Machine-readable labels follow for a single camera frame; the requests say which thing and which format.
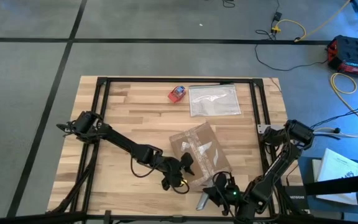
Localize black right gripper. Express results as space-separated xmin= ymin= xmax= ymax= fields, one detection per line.
xmin=201 ymin=172 xmax=250 ymax=216

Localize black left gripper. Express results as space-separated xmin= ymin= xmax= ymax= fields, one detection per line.
xmin=161 ymin=152 xmax=196 ymax=191

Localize grey utility knife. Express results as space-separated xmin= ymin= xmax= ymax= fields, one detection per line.
xmin=196 ymin=185 xmax=213 ymax=212

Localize brown taped cardboard box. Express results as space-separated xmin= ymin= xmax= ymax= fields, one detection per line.
xmin=168 ymin=121 xmax=232 ymax=189

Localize clear plastic zip pouch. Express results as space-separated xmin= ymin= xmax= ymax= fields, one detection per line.
xmin=188 ymin=83 xmax=242 ymax=118

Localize black Netgear box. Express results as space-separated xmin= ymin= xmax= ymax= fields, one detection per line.
xmin=284 ymin=185 xmax=310 ymax=210

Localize dark blue side table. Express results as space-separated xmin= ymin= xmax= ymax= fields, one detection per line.
xmin=293 ymin=136 xmax=358 ymax=224

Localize white book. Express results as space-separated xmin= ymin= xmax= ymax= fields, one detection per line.
xmin=311 ymin=148 xmax=358 ymax=206

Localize red and black tool case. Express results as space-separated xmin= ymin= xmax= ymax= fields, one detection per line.
xmin=327 ymin=34 xmax=358 ymax=79

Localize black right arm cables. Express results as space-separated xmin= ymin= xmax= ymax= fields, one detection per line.
xmin=309 ymin=104 xmax=358 ymax=147

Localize black floor cable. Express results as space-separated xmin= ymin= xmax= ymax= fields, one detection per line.
xmin=255 ymin=29 xmax=329 ymax=72

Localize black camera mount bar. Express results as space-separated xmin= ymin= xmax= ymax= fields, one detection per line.
xmin=303 ymin=172 xmax=358 ymax=197

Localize coiled yellow floor cable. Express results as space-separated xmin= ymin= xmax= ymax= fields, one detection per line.
xmin=330 ymin=72 xmax=358 ymax=138

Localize yellow floor cable with plug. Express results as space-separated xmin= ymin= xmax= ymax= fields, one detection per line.
xmin=271 ymin=0 xmax=352 ymax=44

